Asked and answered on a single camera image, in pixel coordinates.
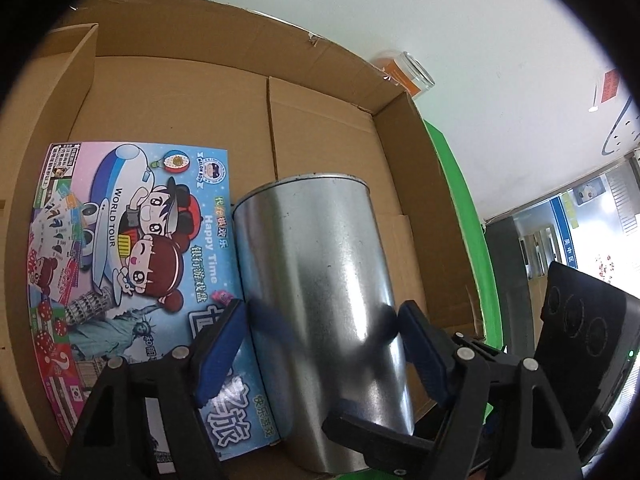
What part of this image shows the dark grey panel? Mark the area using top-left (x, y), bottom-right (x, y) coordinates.
top-left (485, 215), bottom-right (540, 356)

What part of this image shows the colourful cartoon board game box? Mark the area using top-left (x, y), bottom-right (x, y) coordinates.
top-left (27, 141), bottom-right (286, 463)

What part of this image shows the silver metal can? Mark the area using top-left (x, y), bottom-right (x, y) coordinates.
top-left (232, 172), bottom-right (416, 476)

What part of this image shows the brown cardboard box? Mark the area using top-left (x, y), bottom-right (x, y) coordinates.
top-left (0, 0), bottom-right (501, 480)

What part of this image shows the glass door with stickers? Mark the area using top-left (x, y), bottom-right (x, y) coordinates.
top-left (515, 147), bottom-right (640, 303)

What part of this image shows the glass jar with orange contents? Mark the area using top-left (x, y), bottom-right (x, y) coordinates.
top-left (372, 50), bottom-right (436, 98)

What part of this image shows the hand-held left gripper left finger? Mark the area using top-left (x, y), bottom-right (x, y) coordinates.
top-left (62, 299), bottom-right (251, 480)

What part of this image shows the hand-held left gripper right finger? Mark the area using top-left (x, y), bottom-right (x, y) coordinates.
top-left (322, 300), bottom-right (586, 480)

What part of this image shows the red wall sign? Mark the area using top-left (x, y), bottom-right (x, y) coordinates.
top-left (595, 70), bottom-right (622, 107)

